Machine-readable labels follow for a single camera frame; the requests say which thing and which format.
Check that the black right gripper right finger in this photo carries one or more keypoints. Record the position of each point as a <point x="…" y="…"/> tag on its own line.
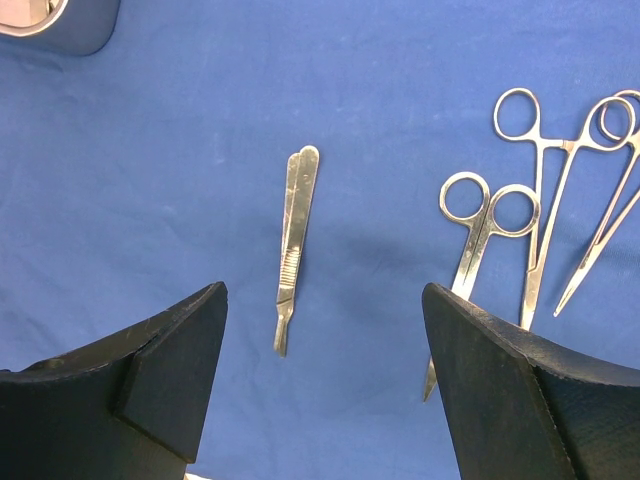
<point x="519" y="406"/>

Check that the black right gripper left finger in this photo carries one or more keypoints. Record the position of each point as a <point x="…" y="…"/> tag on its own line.
<point x="131" y="405"/>

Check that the steel straight surgical scissors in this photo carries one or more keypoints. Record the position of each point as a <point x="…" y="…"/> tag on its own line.
<point x="482" y="224"/>

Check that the steel scalpel handle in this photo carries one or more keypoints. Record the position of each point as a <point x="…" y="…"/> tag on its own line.
<point x="302" y="169"/>

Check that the blue surgical cloth wrap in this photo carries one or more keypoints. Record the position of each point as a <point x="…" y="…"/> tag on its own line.
<point x="134" y="177"/>

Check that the stainless steel instrument tray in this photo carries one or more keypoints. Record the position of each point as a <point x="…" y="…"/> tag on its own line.
<point x="71" y="27"/>

